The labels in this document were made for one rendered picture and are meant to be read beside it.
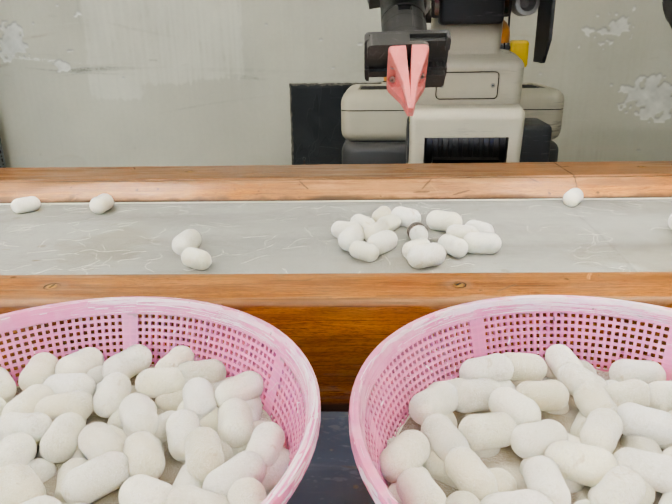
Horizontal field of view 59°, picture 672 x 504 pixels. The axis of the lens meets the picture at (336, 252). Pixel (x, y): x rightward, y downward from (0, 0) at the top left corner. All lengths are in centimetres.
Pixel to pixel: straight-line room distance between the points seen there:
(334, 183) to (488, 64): 56
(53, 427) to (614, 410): 30
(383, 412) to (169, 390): 13
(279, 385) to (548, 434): 15
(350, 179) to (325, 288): 36
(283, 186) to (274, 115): 193
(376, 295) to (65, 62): 265
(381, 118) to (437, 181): 73
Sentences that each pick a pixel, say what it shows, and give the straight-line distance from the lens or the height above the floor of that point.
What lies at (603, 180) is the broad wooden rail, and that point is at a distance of 83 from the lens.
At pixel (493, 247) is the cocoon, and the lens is 57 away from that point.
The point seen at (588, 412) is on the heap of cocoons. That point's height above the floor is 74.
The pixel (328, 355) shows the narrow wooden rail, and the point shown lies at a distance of 43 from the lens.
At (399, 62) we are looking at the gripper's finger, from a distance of 72.
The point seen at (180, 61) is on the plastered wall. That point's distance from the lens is 278.
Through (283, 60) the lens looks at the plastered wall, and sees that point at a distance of 267.
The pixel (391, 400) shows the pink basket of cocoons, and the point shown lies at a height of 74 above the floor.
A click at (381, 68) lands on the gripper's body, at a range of 78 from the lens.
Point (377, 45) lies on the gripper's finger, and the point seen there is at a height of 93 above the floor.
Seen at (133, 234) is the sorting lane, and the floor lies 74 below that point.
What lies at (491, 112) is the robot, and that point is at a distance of 121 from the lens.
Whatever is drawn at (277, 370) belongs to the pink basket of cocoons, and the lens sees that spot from 36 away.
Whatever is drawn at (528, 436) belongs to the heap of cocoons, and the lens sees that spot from 33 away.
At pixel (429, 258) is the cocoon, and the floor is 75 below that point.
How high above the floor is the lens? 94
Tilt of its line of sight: 20 degrees down
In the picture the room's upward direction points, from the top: 1 degrees counter-clockwise
